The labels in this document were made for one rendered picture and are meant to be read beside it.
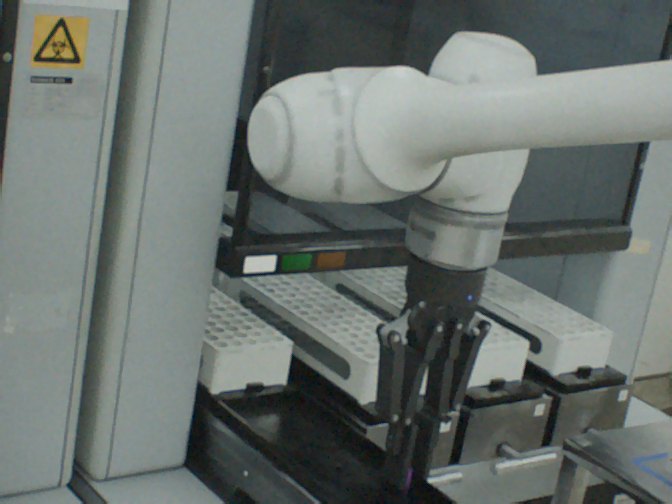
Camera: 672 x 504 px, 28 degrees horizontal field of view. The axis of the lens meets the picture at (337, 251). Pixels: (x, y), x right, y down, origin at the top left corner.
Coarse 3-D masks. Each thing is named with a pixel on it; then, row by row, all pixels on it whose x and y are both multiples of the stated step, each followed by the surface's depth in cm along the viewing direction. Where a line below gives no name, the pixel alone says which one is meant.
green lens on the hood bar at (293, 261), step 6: (282, 258) 138; (288, 258) 138; (294, 258) 139; (300, 258) 139; (306, 258) 140; (282, 264) 138; (288, 264) 138; (294, 264) 139; (300, 264) 139; (306, 264) 140
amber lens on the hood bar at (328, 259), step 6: (330, 252) 141; (336, 252) 142; (342, 252) 142; (318, 258) 141; (324, 258) 141; (330, 258) 141; (336, 258) 142; (342, 258) 142; (318, 264) 141; (324, 264) 141; (330, 264) 142; (336, 264) 142; (342, 264) 143
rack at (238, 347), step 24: (216, 312) 153; (240, 312) 155; (216, 336) 147; (240, 336) 149; (264, 336) 149; (216, 360) 143; (240, 360) 144; (264, 360) 146; (288, 360) 149; (216, 384) 144; (240, 384) 146; (264, 384) 148
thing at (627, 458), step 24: (600, 432) 151; (624, 432) 152; (648, 432) 153; (576, 456) 146; (600, 456) 144; (624, 456) 146; (648, 456) 147; (576, 480) 147; (624, 480) 141; (648, 480) 141
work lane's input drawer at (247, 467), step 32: (256, 384) 146; (288, 384) 150; (192, 416) 144; (224, 416) 141; (256, 416) 143; (288, 416) 145; (320, 416) 146; (224, 448) 139; (256, 448) 136; (288, 448) 137; (320, 448) 139; (352, 448) 140; (256, 480) 135; (288, 480) 130; (320, 480) 132; (352, 480) 133; (384, 480) 134; (416, 480) 133
